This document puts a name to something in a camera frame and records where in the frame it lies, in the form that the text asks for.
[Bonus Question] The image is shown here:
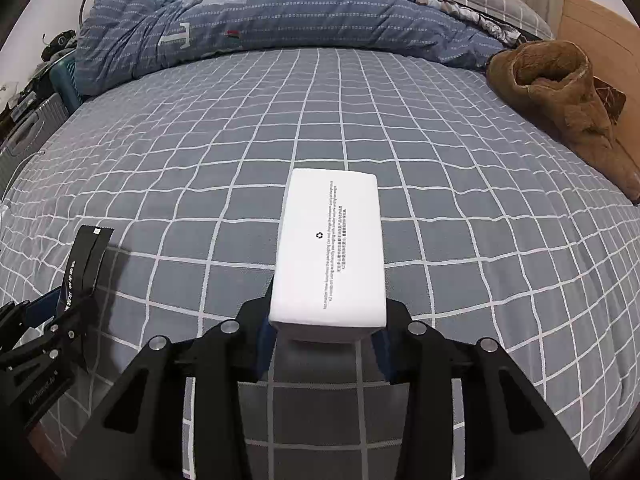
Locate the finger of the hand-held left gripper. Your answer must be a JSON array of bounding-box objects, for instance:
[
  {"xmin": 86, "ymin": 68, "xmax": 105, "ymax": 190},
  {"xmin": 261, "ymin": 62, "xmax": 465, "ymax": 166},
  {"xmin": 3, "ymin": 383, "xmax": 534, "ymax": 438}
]
[
  {"xmin": 5, "ymin": 305, "xmax": 93, "ymax": 376},
  {"xmin": 0, "ymin": 292, "xmax": 65, "ymax": 346}
]

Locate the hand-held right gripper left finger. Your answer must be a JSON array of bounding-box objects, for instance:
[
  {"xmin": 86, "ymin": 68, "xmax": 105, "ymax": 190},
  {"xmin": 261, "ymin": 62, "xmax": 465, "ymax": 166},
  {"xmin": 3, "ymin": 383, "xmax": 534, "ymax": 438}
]
[{"xmin": 65, "ymin": 297, "xmax": 281, "ymax": 480}]

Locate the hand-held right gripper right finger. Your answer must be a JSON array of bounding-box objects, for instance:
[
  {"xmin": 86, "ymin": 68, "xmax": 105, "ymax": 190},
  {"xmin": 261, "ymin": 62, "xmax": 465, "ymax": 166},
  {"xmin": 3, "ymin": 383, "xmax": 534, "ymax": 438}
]
[{"xmin": 372, "ymin": 297, "xmax": 591, "ymax": 480}]

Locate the black packet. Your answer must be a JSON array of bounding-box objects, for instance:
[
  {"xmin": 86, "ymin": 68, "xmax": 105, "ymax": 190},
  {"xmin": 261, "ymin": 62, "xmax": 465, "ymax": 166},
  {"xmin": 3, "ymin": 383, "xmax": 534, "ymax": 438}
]
[{"xmin": 64, "ymin": 225, "xmax": 115, "ymax": 313}]

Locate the white cardboard box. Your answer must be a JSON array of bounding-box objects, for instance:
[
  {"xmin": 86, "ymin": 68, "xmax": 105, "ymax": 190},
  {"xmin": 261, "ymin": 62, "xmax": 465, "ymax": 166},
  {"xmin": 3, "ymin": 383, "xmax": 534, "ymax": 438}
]
[{"xmin": 268, "ymin": 168, "xmax": 388, "ymax": 343}]

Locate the grey checked bed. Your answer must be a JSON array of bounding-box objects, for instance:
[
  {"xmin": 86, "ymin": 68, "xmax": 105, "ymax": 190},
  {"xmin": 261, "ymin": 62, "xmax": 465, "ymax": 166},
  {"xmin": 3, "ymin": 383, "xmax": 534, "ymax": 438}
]
[{"xmin": 0, "ymin": 47, "xmax": 640, "ymax": 480}]

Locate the grey hard suitcase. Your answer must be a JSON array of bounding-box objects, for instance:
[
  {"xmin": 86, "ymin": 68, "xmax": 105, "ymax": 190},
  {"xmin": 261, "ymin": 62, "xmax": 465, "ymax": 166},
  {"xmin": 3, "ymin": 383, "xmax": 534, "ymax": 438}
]
[{"xmin": 0, "ymin": 95, "xmax": 68, "ymax": 196}]

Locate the teal suitcase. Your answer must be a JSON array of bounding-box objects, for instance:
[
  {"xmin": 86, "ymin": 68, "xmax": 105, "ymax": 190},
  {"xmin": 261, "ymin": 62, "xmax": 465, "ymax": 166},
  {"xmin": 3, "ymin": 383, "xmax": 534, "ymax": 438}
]
[{"xmin": 50, "ymin": 57, "xmax": 83, "ymax": 113}]

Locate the black device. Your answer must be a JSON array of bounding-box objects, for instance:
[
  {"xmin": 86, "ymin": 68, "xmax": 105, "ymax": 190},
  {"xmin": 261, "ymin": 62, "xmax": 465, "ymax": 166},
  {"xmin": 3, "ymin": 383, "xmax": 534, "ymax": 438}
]
[{"xmin": 42, "ymin": 32, "xmax": 78, "ymax": 58}]

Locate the brown fleece garment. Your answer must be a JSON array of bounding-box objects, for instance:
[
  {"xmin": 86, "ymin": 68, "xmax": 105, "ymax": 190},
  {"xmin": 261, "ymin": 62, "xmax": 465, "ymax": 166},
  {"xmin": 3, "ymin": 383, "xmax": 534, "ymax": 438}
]
[{"xmin": 486, "ymin": 40, "xmax": 640, "ymax": 200}]

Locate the blue striped quilt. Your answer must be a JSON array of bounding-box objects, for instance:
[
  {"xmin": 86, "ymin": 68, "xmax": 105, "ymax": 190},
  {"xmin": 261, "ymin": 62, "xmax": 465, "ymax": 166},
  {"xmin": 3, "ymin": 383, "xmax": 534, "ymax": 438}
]
[{"xmin": 74, "ymin": 0, "xmax": 506, "ymax": 97}]

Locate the dark brown patterned cushion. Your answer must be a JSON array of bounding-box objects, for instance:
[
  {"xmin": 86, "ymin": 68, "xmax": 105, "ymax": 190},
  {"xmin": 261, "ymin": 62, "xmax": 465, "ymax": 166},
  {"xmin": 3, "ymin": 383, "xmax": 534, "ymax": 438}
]
[{"xmin": 592, "ymin": 77, "xmax": 628, "ymax": 123}]

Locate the dark patterned pillow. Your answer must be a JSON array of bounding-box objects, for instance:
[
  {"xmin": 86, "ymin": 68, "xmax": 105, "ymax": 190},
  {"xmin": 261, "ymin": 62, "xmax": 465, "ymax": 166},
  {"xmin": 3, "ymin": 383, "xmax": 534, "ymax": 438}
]
[{"xmin": 385, "ymin": 0, "xmax": 526, "ymax": 46}]

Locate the light wooden headboard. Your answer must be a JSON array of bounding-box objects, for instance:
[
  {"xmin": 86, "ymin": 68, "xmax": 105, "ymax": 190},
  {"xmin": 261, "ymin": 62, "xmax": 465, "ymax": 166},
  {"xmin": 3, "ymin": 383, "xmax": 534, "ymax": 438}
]
[{"xmin": 557, "ymin": 0, "xmax": 640, "ymax": 126}]

